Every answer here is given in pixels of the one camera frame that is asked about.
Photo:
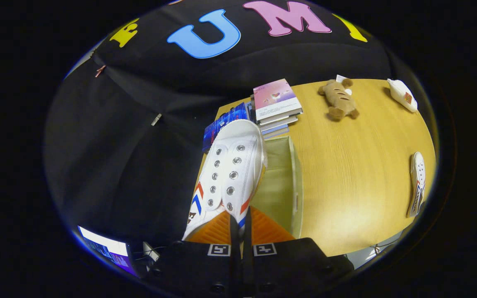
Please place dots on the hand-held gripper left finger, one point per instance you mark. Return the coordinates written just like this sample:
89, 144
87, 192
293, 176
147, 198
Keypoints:
197, 265

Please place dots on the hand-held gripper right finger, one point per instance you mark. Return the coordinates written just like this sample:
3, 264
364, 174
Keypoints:
288, 265

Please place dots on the cream fabric storage box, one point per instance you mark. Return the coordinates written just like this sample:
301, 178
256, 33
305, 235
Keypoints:
280, 186

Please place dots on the white striped shoe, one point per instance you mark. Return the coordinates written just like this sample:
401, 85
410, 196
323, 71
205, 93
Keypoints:
230, 165
417, 182

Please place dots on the white device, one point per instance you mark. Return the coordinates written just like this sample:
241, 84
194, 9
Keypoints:
150, 251

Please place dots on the computer monitor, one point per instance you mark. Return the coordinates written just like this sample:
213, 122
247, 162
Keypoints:
106, 248

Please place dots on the black backdrop cloth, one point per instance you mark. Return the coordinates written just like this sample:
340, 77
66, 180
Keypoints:
118, 165

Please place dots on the white book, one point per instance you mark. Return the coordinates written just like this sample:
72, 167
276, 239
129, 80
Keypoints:
282, 120

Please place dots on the silver clip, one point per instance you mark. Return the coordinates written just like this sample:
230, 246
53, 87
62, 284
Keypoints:
156, 119

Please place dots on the pink book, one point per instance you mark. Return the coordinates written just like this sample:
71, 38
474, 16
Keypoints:
273, 97

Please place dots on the brown plush toy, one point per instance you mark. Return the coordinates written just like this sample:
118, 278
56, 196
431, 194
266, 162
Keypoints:
338, 99

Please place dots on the white pouch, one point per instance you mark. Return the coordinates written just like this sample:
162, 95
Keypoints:
402, 95

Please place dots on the copper clip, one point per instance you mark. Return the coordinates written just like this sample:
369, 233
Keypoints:
100, 71

